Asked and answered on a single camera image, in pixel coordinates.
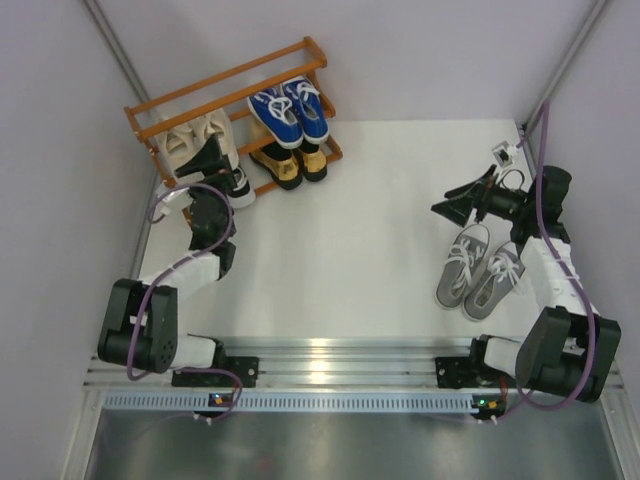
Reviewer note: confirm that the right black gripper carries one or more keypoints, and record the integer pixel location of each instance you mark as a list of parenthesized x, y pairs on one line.
[(458, 209)]

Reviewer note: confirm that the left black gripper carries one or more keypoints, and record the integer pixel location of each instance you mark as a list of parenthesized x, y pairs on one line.
[(210, 160)]

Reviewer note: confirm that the beige sneaker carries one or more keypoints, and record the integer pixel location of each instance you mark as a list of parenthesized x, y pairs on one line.
[(217, 123), (177, 145)]

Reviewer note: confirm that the grey canvas sneaker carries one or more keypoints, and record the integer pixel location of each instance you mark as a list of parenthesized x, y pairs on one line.
[(464, 257), (503, 274)]

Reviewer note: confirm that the black white sneaker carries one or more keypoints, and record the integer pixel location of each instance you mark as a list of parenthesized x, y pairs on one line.
[(242, 194)]

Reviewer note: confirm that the gold loafer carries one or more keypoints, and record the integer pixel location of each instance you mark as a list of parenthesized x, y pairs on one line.
[(280, 163), (312, 161)]

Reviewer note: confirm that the blue canvas sneaker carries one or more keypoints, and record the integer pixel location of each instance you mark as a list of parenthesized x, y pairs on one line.
[(305, 98), (275, 111)]

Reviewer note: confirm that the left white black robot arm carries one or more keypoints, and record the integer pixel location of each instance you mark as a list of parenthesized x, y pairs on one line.
[(140, 330)]

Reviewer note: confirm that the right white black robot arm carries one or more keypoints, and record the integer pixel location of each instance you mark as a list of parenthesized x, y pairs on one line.
[(511, 238)]

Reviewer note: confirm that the orange wooden shoe shelf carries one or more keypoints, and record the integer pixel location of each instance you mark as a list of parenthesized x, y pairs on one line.
[(249, 133)]

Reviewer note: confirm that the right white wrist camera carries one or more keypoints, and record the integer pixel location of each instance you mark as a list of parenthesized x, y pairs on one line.
[(504, 154)]

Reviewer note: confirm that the aluminium rail frame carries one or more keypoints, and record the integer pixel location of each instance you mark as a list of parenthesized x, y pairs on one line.
[(347, 364)]

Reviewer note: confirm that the perforated grey cable tray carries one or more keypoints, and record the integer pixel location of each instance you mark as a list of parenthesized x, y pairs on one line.
[(254, 401)]

